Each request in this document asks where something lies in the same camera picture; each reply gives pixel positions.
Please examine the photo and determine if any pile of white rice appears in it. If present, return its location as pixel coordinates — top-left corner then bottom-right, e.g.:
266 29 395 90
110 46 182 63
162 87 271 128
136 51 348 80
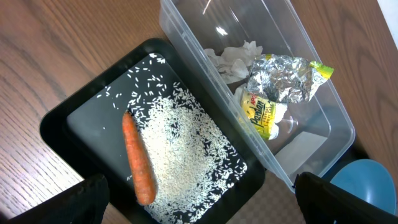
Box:
96 52 248 224

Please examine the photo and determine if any clear plastic bin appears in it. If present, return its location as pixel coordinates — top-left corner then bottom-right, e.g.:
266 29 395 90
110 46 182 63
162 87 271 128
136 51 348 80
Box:
159 0 355 187

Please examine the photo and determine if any brown serving tray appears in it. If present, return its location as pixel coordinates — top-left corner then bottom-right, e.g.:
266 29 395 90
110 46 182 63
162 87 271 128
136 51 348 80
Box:
226 136 371 224

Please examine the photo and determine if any orange carrot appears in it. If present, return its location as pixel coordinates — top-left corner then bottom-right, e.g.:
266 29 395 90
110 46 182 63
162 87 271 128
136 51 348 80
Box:
122 111 156 205

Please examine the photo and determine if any yellow snack wrapper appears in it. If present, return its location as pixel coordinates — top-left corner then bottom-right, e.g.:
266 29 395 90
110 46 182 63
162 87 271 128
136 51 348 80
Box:
239 54 335 141

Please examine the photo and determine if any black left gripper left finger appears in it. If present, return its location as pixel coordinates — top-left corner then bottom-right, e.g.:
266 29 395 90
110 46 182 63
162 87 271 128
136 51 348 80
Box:
7 174 109 224

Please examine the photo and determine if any dark blue plate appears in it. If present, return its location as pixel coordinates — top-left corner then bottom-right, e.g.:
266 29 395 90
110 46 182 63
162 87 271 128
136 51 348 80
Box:
331 159 397 215

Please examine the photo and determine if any black tray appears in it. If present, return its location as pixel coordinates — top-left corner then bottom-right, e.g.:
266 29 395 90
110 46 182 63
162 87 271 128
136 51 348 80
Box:
40 39 265 223

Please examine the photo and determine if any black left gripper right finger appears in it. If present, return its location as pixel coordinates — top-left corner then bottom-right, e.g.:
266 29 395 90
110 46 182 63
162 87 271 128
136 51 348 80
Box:
294 172 397 224

